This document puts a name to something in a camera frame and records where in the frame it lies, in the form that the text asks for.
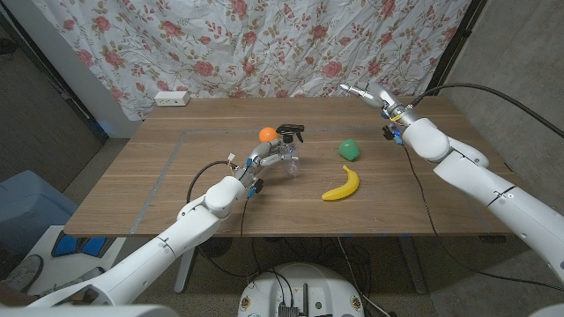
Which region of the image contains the floral curtain backdrop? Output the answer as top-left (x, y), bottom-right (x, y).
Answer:
top-left (30, 0), bottom-right (472, 121)

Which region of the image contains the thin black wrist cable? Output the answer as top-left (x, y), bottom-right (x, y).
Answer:
top-left (239, 196), bottom-right (250, 241)
top-left (401, 144), bottom-right (564, 292)

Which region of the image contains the white stand with blue pads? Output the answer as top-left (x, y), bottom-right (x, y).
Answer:
top-left (19, 225), bottom-right (127, 297)

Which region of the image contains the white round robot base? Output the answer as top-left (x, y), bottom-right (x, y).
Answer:
top-left (237, 262), bottom-right (366, 317)

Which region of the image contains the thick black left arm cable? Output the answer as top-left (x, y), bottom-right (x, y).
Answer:
top-left (185, 159), bottom-right (255, 279)

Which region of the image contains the white power strip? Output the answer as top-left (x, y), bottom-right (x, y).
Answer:
top-left (153, 90), bottom-right (191, 107)

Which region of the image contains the black round disc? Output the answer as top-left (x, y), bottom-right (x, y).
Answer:
top-left (197, 237), bottom-right (234, 260)

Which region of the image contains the white table leg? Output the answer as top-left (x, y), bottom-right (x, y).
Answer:
top-left (398, 236), bottom-right (427, 295)
top-left (174, 246), bottom-right (197, 295)

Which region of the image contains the thin black left wrist cable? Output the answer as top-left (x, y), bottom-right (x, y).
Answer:
top-left (239, 196), bottom-right (250, 241)

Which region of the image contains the orange toy ball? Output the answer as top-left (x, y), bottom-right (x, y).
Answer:
top-left (258, 126), bottom-right (279, 144)

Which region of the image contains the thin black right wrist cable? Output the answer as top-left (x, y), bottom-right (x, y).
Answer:
top-left (401, 144), bottom-right (564, 292)

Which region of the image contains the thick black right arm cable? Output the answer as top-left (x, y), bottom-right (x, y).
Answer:
top-left (409, 82), bottom-right (564, 140)

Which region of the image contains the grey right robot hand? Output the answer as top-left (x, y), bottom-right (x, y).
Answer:
top-left (338, 82), bottom-right (422, 128)

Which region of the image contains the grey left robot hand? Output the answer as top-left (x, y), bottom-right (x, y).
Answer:
top-left (233, 136), bottom-right (301, 188)

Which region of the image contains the blue plastic bin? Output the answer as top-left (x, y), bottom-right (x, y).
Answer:
top-left (0, 169), bottom-right (79, 261)

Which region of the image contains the clear spray bottle black cap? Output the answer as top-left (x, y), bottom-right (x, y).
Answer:
top-left (276, 123), bottom-right (306, 177)

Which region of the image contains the grey shoe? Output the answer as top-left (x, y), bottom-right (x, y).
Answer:
top-left (4, 254), bottom-right (45, 294)

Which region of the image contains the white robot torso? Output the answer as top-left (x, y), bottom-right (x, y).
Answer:
top-left (0, 303), bottom-right (180, 317)

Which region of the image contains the black backdrop stand pole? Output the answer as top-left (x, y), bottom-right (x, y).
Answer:
top-left (423, 0), bottom-right (489, 97)

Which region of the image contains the yellow toy banana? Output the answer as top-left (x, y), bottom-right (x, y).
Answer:
top-left (321, 165), bottom-right (361, 203)

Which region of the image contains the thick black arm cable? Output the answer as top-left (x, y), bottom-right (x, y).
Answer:
top-left (409, 82), bottom-right (564, 140)
top-left (185, 159), bottom-right (255, 279)

